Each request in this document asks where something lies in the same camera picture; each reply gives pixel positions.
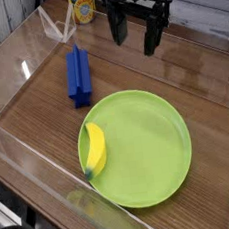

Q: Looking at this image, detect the yellow labelled can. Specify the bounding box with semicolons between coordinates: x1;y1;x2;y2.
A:
68;0;95;25

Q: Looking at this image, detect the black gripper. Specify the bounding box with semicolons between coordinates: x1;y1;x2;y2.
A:
103;0;172;56

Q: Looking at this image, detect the clear acrylic tray wall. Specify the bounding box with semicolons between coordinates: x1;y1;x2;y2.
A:
0;7;155;229

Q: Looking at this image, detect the blue plastic block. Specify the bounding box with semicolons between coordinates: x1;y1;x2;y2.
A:
66;44;93;109

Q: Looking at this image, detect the green round plate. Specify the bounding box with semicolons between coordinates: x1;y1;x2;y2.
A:
77;90;192;208

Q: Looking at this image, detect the yellow toy banana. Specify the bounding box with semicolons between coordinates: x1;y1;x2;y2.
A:
85;122;107;181

